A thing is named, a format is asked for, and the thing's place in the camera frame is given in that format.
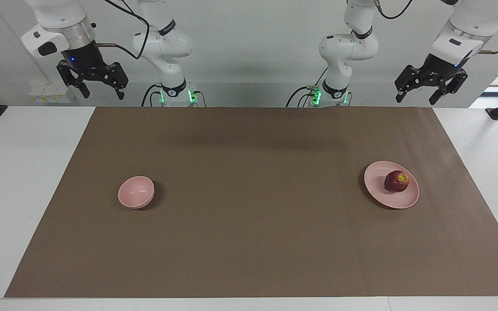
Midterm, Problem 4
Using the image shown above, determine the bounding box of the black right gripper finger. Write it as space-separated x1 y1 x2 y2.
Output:
57 60 90 99
104 63 129 101

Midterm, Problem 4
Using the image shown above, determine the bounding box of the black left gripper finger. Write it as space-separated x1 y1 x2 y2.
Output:
429 70 469 105
395 65 423 103

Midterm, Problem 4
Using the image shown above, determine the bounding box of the red apple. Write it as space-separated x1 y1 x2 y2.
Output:
384 170 410 193

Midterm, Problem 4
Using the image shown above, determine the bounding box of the pink plate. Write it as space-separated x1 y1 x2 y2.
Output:
364 161 420 209

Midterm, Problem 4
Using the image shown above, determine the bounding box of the pink bowl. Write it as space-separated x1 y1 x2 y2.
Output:
118 175 155 209

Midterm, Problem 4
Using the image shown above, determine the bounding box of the brown table mat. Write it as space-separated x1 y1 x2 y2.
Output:
4 107 498 298

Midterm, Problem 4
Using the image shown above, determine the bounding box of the white wall socket box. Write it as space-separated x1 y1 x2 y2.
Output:
29 82 77 104

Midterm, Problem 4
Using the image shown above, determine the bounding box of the black left base cable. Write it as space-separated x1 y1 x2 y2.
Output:
286 67 329 107

